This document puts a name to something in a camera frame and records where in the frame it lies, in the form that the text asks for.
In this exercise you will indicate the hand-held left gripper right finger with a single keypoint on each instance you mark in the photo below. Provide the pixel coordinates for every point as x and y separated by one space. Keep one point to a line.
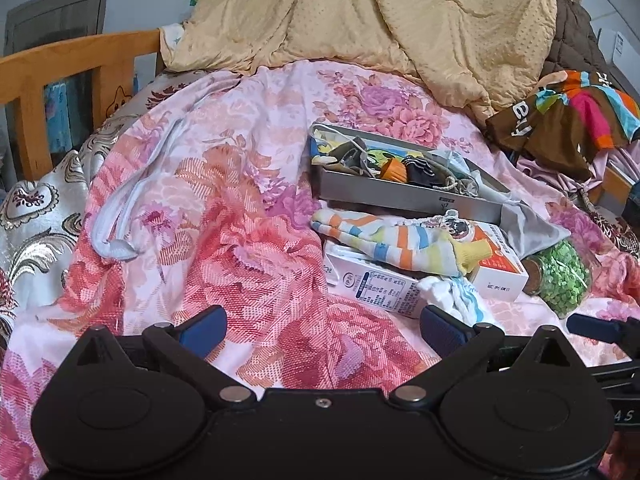
442 332

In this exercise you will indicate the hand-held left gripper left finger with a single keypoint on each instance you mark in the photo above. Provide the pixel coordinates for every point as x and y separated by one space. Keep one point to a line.
202 332

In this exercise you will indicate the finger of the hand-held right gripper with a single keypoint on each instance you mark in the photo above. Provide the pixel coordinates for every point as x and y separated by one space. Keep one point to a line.
595 327

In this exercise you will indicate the grey metal tray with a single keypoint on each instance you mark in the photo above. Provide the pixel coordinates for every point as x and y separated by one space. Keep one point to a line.
400 200

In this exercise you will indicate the white and blue sock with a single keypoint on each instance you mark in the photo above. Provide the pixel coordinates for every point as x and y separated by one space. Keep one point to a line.
450 292

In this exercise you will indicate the jar of green peas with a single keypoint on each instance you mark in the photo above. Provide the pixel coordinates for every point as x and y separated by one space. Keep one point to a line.
565 275

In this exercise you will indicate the white milk carton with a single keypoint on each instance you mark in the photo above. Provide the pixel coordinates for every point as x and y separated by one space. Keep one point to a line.
380 290

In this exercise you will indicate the pink floral bed sheet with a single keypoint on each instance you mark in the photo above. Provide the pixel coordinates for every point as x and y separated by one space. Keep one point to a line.
225 260

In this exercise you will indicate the white and orange box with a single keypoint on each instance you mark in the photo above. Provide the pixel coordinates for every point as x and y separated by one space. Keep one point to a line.
500 270

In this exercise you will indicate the brown floral cloth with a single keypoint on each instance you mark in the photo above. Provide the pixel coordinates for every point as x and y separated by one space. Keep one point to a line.
612 230

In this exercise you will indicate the multicoloured striped sock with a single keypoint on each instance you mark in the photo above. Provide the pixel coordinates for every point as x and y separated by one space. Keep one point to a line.
400 242

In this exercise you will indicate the round cartoon badge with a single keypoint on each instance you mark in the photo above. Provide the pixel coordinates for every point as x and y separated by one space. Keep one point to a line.
452 225

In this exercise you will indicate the silver grey cloth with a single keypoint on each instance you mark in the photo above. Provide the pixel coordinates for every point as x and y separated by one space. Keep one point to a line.
530 232

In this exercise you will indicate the wooden board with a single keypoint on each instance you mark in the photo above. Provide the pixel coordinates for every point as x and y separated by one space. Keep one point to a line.
615 186

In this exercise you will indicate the black striped sock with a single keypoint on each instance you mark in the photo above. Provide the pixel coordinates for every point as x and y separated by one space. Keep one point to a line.
420 170

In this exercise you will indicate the orange block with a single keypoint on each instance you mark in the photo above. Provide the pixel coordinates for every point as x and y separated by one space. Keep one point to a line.
392 171

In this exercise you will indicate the pale pink cloth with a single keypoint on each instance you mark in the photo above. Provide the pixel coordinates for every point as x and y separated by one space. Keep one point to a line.
540 167

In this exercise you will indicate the dark grey sock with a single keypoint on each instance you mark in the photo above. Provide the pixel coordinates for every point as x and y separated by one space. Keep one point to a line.
350 157

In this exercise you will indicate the brown colourful striped garment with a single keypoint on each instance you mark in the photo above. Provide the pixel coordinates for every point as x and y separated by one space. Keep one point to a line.
550 130

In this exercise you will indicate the brown quilted blanket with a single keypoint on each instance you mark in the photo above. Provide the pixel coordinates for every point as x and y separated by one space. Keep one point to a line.
570 40

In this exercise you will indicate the white printed cloth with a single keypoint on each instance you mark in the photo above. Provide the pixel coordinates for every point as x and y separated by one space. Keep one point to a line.
172 42

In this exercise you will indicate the yellow dotted blanket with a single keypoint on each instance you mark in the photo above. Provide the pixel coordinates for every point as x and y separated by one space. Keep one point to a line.
350 20

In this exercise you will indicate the grey door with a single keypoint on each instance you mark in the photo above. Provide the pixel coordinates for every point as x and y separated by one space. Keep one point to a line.
60 15

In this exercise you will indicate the wooden bed frame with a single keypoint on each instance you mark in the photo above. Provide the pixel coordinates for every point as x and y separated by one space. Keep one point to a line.
30 110

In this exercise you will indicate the white wall appliance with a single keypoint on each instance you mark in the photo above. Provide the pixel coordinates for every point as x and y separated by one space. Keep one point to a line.
619 44

